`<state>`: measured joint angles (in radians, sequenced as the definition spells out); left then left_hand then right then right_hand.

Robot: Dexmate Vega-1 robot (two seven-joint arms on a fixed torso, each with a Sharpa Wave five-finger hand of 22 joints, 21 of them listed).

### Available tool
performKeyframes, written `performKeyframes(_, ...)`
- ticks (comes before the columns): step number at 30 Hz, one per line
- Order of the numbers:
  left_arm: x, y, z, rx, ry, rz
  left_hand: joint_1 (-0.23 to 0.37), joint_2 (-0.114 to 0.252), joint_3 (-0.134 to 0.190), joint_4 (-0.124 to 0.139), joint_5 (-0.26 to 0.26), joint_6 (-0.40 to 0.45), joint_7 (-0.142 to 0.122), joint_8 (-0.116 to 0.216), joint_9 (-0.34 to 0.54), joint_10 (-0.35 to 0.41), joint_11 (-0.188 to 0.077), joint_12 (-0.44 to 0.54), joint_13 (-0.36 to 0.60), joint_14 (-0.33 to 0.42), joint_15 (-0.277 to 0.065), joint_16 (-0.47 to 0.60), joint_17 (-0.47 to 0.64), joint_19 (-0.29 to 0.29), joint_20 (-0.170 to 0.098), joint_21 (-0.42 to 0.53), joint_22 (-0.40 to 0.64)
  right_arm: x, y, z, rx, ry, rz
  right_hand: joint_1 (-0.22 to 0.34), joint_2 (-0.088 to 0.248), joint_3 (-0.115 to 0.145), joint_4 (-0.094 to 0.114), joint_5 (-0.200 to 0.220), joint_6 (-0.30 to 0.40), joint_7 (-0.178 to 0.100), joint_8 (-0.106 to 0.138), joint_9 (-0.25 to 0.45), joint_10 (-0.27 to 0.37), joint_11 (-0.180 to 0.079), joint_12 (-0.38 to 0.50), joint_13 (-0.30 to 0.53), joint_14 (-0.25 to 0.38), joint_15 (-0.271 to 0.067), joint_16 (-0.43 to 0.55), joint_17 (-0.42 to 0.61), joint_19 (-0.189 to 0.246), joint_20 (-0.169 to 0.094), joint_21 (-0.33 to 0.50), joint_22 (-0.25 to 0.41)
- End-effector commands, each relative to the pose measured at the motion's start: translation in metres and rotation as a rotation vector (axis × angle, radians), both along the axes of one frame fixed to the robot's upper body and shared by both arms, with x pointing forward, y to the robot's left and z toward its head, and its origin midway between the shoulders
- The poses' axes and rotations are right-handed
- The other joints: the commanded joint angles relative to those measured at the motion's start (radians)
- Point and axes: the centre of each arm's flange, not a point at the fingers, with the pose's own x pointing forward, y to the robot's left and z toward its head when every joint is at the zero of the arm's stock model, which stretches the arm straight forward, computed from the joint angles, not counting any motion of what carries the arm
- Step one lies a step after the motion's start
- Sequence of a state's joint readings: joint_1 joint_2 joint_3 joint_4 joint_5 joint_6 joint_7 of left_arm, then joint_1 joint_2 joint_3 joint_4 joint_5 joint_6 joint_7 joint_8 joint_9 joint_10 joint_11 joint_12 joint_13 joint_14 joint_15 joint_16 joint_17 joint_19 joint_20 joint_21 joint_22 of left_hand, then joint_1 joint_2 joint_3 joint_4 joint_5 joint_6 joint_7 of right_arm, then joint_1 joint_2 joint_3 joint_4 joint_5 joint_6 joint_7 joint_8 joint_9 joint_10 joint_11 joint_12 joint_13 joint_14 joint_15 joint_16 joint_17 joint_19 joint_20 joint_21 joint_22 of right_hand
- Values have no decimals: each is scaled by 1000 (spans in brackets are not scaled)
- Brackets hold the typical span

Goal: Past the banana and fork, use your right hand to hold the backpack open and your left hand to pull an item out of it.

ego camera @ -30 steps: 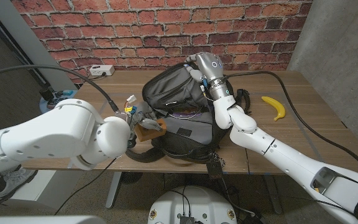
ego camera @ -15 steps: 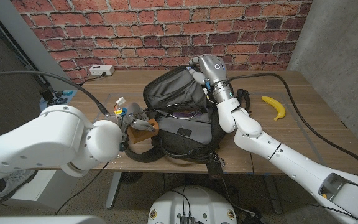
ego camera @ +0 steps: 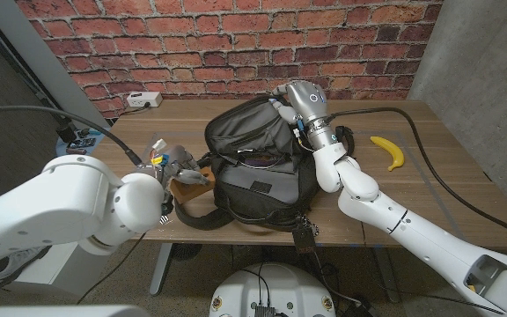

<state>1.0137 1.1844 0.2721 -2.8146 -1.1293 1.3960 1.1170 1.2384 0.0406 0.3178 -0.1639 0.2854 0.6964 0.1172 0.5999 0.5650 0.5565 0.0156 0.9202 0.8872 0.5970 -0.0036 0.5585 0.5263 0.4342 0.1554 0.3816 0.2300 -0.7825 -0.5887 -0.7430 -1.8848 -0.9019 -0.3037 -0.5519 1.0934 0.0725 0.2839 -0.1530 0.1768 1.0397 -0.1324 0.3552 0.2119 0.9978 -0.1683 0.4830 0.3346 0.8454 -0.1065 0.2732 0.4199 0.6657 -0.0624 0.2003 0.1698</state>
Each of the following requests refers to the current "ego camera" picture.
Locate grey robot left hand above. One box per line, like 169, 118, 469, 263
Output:
138, 144, 214, 195

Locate grey sneaker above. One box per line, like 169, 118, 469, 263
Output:
0, 245, 53, 288

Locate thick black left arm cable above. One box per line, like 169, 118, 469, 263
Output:
0, 104, 144, 167

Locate grey metal table leg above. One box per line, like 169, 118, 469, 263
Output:
371, 247, 400, 304
149, 243, 173, 296

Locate black backpack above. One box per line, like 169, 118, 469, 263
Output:
173, 94, 356, 233

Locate flat black device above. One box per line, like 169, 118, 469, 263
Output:
67, 137, 97, 149

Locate red brick printed backdrop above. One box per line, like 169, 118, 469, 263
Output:
15, 0, 444, 119

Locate white floor platform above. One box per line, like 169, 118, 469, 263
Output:
0, 241, 110, 297

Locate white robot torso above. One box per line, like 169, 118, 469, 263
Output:
209, 262, 337, 317

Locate blue round stool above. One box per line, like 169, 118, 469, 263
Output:
55, 127, 109, 159

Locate black cup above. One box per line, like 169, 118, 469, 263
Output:
56, 118, 77, 143

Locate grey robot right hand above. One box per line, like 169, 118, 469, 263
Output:
270, 80, 334, 136

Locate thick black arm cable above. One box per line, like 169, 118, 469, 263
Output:
0, 104, 144, 167
326, 107, 507, 250

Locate yellow banana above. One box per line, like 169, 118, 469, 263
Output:
370, 136, 406, 173

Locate black power strip cord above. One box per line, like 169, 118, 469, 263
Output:
112, 101, 152, 120

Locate white power strip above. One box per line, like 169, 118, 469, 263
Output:
126, 91, 164, 108

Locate black round floor object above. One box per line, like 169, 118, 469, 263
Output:
172, 243, 203, 262

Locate black luggage tag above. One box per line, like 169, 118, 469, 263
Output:
291, 215, 320, 255

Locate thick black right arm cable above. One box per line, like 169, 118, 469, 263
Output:
326, 107, 507, 250

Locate orange toy brick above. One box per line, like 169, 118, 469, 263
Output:
169, 166, 217, 205

